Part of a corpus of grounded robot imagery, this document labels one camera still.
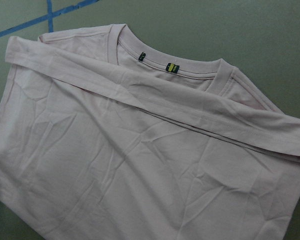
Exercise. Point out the pink snoopy t-shirt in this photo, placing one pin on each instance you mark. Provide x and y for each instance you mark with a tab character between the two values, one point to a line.
105	138

